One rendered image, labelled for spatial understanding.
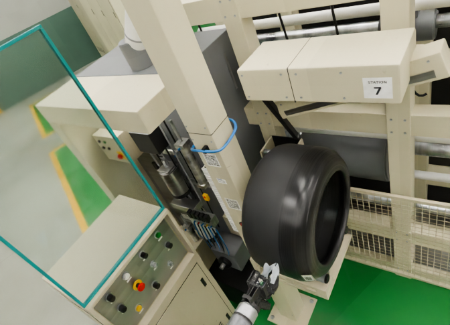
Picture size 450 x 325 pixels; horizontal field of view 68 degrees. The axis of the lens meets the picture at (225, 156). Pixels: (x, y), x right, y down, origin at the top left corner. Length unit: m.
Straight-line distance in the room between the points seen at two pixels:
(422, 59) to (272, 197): 0.69
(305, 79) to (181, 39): 0.46
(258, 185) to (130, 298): 0.86
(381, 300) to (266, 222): 1.47
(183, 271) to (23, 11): 8.68
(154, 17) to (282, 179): 0.72
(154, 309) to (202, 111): 1.07
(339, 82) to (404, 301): 1.73
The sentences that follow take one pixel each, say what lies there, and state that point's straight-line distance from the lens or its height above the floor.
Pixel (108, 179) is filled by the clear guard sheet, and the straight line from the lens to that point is 1.49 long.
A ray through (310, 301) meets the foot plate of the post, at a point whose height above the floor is 0.02.
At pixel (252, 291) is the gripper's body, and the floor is 1.27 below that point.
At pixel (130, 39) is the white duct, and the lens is 1.76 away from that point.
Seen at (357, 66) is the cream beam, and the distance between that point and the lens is 1.21.
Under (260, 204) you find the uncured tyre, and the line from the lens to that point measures 1.32.
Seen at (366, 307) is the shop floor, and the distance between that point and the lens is 2.61.
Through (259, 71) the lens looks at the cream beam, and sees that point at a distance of 1.36.
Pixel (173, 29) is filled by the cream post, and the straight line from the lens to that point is 1.18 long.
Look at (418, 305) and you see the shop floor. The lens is 2.63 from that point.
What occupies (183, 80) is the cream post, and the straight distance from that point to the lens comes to 1.22.
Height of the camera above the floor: 2.36
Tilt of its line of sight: 36 degrees down
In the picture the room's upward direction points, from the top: 24 degrees counter-clockwise
